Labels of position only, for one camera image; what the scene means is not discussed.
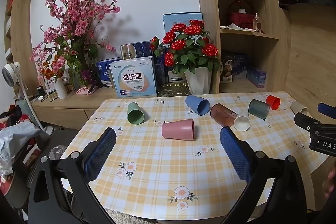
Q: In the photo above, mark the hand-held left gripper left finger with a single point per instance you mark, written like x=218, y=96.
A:
x=101, y=153

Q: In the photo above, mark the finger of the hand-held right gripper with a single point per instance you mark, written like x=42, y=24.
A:
x=326, y=110
x=305, y=121

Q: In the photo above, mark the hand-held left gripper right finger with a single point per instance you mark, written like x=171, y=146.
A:
x=236, y=155

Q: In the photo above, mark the pink cup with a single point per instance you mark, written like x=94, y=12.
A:
x=178, y=129

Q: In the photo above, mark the beige cup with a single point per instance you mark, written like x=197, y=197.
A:
x=298, y=107

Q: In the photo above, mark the white cup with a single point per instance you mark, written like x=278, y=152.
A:
x=242, y=122

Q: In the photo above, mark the red cup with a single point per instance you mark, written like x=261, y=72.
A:
x=273, y=102

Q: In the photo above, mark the brown transparent cup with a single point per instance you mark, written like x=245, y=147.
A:
x=223, y=115

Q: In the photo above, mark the grey transparent cup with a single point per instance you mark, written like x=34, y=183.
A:
x=259, y=108

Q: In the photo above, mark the green cup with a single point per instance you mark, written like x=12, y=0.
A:
x=135, y=113

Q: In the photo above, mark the blue cup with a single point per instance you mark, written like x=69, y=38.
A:
x=197, y=105

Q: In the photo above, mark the person's right hand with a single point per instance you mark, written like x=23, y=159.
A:
x=332, y=182

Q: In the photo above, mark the clear plastic bag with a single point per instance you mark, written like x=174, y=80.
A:
x=56, y=152

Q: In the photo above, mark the wooden sideboard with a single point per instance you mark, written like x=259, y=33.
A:
x=71, y=108

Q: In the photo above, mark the yellow checked floral tablecloth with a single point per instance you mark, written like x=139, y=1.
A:
x=162, y=163

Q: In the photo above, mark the pink cloth pouch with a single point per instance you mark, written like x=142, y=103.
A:
x=84, y=91

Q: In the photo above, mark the small blue box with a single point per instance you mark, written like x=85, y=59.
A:
x=256, y=77

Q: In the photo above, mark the small black tripod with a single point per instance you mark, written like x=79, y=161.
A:
x=97, y=85

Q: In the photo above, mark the beige shaggy rug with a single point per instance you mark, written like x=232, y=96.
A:
x=128, y=216

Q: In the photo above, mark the white textured vase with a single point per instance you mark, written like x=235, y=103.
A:
x=61, y=88

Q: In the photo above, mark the row of small bottles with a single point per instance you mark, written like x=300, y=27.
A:
x=50, y=95

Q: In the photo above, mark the light blue product box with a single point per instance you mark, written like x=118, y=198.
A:
x=132, y=79

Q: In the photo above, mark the white faceted flower pot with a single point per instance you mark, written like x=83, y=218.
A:
x=198, y=81

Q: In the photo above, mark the grey plastic bag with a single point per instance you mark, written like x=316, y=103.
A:
x=13, y=141

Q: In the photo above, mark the blue moon print box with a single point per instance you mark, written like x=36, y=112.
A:
x=234, y=64

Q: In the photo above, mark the red clothing pile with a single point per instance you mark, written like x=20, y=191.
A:
x=11, y=115

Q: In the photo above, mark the orange artificial flowers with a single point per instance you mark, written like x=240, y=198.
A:
x=50, y=70

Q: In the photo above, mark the wooden shelf unit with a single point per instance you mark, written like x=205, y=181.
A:
x=252, y=37

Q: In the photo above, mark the tall dark blue box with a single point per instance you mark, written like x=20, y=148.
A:
x=160, y=69

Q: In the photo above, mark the gold tin can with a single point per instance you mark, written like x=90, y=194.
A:
x=127, y=52

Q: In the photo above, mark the small glass bottle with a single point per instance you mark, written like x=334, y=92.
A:
x=256, y=23

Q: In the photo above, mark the dark blue patterned box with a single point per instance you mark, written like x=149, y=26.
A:
x=143, y=48

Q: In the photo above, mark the red rose bouquet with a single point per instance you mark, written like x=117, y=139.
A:
x=190, y=47

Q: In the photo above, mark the white standing fan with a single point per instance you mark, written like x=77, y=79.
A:
x=11, y=75

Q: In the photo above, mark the red gift basket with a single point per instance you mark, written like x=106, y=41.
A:
x=239, y=16

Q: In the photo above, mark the pink blossom artificial plant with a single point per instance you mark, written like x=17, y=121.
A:
x=76, y=22

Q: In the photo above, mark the pale blue flat box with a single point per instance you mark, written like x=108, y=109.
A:
x=174, y=19

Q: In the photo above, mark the white wall socket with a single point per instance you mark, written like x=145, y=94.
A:
x=102, y=40

